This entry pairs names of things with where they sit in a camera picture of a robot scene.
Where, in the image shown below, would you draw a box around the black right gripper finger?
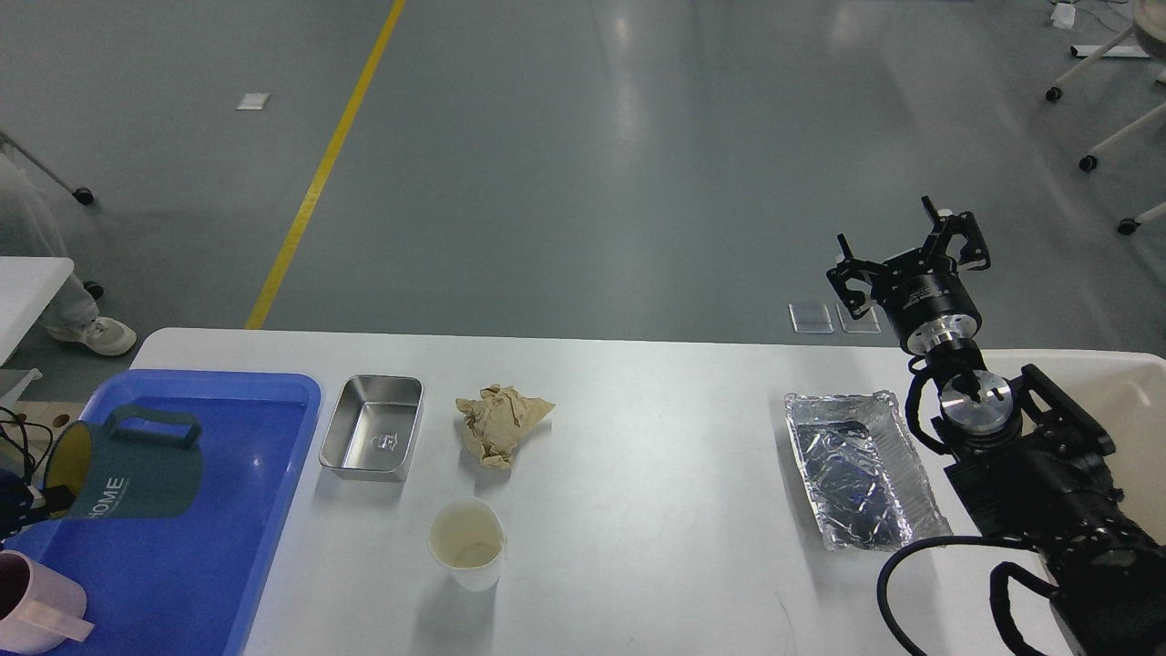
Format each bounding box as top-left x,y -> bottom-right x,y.
920,196 -> 991,271
827,235 -> 892,320

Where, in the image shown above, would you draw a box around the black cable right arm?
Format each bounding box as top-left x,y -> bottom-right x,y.
876,535 -> 1058,656

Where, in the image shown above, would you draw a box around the pink mug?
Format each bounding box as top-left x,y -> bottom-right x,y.
1,549 -> 94,655

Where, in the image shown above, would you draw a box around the clear floor plate right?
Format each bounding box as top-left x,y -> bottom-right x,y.
834,303 -> 881,333

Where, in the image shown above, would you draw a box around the aluminium foil tray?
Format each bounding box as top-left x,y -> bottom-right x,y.
784,390 -> 951,552

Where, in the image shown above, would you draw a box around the stainless steel rectangular tin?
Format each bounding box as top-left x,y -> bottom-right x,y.
318,374 -> 424,484

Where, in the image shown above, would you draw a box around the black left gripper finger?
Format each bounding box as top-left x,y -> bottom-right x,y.
1,485 -> 76,530

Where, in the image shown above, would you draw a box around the white side table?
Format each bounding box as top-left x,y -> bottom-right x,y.
1,256 -> 73,362

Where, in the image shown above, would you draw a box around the clear floor plate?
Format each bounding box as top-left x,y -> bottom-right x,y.
788,302 -> 834,333
834,303 -> 881,333

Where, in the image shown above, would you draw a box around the blue plastic tray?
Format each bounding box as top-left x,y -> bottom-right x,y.
5,369 -> 321,655

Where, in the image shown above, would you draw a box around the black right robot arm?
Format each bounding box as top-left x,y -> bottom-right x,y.
827,198 -> 1165,655

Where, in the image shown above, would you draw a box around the white plastic bin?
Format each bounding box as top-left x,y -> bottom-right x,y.
979,351 -> 1166,538

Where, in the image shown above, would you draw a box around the dark teal mug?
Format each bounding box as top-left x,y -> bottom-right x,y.
43,404 -> 203,519

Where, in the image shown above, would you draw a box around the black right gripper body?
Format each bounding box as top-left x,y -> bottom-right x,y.
875,259 -> 982,354

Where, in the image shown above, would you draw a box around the crumpled brown paper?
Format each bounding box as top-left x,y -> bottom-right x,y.
455,385 -> 557,470

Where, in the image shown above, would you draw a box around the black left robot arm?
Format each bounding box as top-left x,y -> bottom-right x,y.
1,407 -> 77,539

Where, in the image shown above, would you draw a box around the white sneaker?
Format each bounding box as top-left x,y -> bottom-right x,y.
45,316 -> 138,357

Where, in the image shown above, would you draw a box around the white paper cup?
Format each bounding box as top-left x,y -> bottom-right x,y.
426,496 -> 508,592

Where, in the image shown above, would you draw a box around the clear floor plate left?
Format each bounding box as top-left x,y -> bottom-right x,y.
788,302 -> 834,333

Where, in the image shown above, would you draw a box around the white wheeled stand legs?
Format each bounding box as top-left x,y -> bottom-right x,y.
1045,0 -> 1166,235

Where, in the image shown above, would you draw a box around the grey wheeled stand leg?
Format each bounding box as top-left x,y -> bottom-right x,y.
1,129 -> 96,207

